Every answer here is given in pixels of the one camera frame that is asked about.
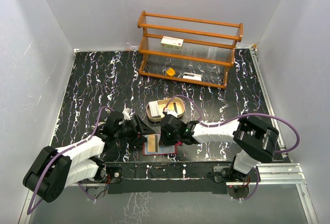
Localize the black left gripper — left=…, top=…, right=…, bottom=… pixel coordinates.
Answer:
left=114, top=115, right=155, bottom=146

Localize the gold credit card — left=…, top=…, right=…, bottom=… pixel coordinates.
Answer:
left=147, top=134, right=159, bottom=153

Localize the red card holder wallet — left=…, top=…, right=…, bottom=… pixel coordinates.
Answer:
left=143, top=134, right=183, bottom=156

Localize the beige oval card tray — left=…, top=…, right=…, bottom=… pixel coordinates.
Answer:
left=146, top=97, right=185, bottom=122

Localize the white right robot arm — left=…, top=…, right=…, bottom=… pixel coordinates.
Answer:
left=159, top=114, right=279, bottom=181

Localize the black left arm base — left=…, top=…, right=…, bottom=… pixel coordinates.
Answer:
left=77, top=157, right=122, bottom=204

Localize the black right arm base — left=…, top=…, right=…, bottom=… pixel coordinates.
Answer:
left=207, top=151, right=260, bottom=202

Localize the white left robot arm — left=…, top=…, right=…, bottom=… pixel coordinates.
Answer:
left=23, top=111, right=155, bottom=203

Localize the white stapler on shelf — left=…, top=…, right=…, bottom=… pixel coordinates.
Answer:
left=183, top=72, right=202, bottom=81

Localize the orange yellow small block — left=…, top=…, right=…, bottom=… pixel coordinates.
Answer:
left=165, top=67, right=176, bottom=77

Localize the orange wooden shelf rack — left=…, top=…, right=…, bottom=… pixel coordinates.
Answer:
left=137, top=11, right=243, bottom=89

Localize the white red medicine box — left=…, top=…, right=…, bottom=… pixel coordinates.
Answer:
left=160, top=36, right=184, bottom=50

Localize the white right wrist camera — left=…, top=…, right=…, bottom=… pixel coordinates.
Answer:
left=163, top=107, right=178, bottom=118

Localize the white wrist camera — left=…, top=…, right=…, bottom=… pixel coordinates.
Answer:
left=163, top=107, right=178, bottom=118
left=122, top=107, right=132, bottom=121

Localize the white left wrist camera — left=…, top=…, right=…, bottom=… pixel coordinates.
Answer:
left=122, top=107, right=132, bottom=121

